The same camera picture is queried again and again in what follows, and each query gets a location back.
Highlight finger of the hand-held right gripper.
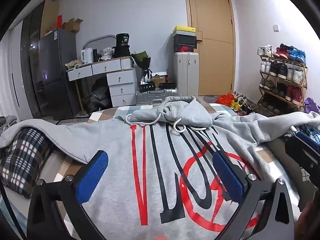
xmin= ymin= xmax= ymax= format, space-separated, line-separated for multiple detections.
xmin=290 ymin=126 xmax=320 ymax=153

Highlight silver suitcase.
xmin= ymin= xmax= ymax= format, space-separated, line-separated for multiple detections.
xmin=135 ymin=88 xmax=179 ymax=106

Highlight wooden door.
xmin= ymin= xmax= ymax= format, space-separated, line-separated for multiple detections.
xmin=184 ymin=0 xmax=237 ymax=96

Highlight dark grey fridge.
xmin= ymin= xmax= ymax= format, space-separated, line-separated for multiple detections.
xmin=38 ymin=29 xmax=80 ymax=120

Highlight black box with white print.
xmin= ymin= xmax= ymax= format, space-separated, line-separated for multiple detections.
xmin=139 ymin=81 xmax=157 ymax=93

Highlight dark green wrapped bouquet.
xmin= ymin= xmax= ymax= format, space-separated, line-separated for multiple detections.
xmin=131 ymin=51 xmax=152 ymax=81

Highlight pile of shoes on floor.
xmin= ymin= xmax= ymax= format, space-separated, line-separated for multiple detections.
xmin=232 ymin=91 xmax=262 ymax=116

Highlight grey printed hoodie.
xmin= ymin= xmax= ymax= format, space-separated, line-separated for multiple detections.
xmin=0 ymin=95 xmax=320 ymax=240

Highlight white desk with drawers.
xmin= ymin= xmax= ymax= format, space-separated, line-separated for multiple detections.
xmin=66 ymin=56 xmax=138 ymax=108

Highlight black paper bag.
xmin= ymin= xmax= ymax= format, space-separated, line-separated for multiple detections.
xmin=112 ymin=33 xmax=132 ymax=58

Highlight yellow shoes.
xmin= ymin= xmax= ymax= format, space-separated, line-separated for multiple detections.
xmin=230 ymin=99 xmax=244 ymax=110

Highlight black bag under desk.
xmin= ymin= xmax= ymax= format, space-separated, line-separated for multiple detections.
xmin=86 ymin=76 xmax=112 ymax=110

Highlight wooden shoe rack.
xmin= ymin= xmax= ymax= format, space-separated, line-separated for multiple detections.
xmin=257 ymin=55 xmax=308 ymax=117

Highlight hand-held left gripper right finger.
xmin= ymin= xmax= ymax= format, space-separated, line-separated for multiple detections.
xmin=212 ymin=151 xmax=295 ymax=240

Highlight open cardboard box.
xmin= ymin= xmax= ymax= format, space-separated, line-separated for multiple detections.
xmin=62 ymin=18 xmax=84 ymax=32

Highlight white upright suitcase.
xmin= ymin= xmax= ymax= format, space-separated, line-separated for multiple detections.
xmin=174 ymin=52 xmax=200 ymax=97

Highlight orange plastic bag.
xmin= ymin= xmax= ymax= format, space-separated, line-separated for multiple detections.
xmin=215 ymin=93 xmax=235 ymax=105

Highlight tall flat cardboard box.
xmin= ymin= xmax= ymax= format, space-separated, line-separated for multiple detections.
xmin=41 ymin=0 xmax=60 ymax=37

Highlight grey dotted rug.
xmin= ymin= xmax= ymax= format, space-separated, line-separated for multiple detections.
xmin=55 ymin=116 xmax=90 ymax=126

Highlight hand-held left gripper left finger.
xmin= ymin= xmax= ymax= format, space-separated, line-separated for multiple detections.
xmin=26 ymin=150 xmax=109 ymax=240

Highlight purple bag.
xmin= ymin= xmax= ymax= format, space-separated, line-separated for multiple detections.
xmin=304 ymin=97 xmax=320 ymax=115

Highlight black white plaid pillow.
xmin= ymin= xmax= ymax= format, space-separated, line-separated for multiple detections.
xmin=0 ymin=127 xmax=54 ymax=200

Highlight rows of shoes on rack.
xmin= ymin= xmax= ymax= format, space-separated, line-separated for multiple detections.
xmin=257 ymin=43 xmax=307 ymax=105

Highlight dark glass sliding door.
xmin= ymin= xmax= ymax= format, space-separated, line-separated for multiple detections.
xmin=20 ymin=1 xmax=45 ymax=117

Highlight white electric kettle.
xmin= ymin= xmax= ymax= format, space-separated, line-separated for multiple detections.
xmin=80 ymin=48 xmax=93 ymax=64

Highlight small brown cardboard box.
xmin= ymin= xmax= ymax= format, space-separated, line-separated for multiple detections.
xmin=151 ymin=75 xmax=167 ymax=88

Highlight checked brown blue blanket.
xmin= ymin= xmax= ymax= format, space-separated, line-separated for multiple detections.
xmin=32 ymin=102 xmax=313 ymax=240

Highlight arched mirror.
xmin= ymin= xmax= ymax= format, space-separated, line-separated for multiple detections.
xmin=82 ymin=34 xmax=117 ymax=55

